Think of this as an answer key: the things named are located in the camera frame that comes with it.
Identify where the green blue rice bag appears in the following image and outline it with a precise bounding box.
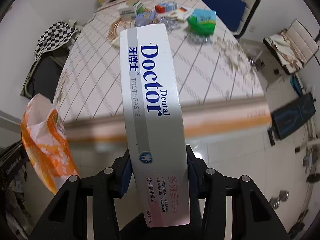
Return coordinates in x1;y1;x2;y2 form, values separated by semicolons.
187;9;216;36

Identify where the checkered black white cloth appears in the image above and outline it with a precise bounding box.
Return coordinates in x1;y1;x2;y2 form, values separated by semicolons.
34;21;80;61

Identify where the red blue small box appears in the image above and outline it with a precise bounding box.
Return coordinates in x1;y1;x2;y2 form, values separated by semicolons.
155;2;177;14

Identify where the orange white plastic bag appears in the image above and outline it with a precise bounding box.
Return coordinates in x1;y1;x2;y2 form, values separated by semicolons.
21;94;78;194

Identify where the silver dumbbell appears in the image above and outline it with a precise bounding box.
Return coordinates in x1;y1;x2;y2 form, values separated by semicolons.
269;190;289;210

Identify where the blue patterned small box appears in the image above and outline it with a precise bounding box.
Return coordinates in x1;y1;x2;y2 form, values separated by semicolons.
135;11;156;27

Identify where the white green medicine box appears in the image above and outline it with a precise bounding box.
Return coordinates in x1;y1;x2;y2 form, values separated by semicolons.
118;0;143;17

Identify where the black blue weight bench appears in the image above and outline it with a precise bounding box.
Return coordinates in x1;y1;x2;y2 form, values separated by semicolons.
267;92;316;146

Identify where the white box with striped flag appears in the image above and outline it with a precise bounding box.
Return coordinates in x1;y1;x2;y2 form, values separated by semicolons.
176;6;194;22

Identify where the white Doctor toothpaste box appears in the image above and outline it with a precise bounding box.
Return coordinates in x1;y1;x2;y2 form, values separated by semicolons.
120;24;190;228

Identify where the chair with beige cloth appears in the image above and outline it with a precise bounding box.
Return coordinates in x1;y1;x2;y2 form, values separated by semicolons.
263;19;319;75

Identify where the dark folding chair left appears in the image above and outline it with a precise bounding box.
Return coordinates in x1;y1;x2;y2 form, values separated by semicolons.
20;49;68;102

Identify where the patterned tablecloth dining table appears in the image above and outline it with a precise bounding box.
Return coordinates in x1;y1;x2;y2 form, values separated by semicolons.
54;0;271;142

